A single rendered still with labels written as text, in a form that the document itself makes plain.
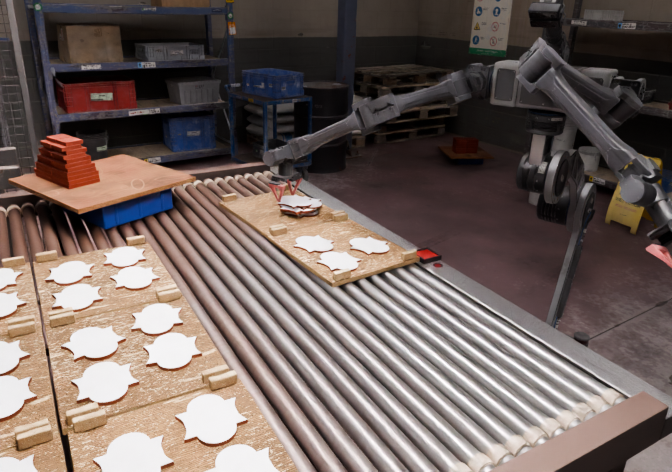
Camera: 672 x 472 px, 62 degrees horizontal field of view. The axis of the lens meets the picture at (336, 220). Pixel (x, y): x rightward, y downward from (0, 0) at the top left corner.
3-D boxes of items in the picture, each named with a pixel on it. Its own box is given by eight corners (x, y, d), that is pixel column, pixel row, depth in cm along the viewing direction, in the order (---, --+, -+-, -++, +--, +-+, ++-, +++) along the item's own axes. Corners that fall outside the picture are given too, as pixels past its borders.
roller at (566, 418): (242, 182, 273) (241, 173, 271) (588, 440, 118) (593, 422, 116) (232, 184, 270) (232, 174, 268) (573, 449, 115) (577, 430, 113)
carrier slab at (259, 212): (292, 191, 248) (292, 188, 248) (347, 220, 218) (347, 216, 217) (219, 205, 229) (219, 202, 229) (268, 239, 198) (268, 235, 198)
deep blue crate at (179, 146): (205, 140, 653) (204, 108, 639) (217, 148, 620) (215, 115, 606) (162, 144, 629) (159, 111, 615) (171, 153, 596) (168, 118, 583)
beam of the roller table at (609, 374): (281, 176, 290) (281, 165, 288) (681, 428, 125) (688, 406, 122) (266, 178, 286) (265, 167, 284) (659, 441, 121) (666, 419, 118)
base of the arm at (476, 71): (486, 99, 207) (490, 66, 203) (477, 102, 201) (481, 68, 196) (464, 96, 212) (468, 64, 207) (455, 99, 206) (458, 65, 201)
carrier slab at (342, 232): (348, 221, 217) (348, 217, 216) (419, 261, 186) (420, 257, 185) (267, 240, 198) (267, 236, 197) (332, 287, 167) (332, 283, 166)
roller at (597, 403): (261, 180, 277) (260, 170, 276) (618, 424, 122) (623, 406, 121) (251, 181, 275) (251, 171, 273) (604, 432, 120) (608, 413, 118)
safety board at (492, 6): (468, 53, 732) (476, -23, 699) (505, 58, 685) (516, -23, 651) (467, 53, 731) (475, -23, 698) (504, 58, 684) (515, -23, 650)
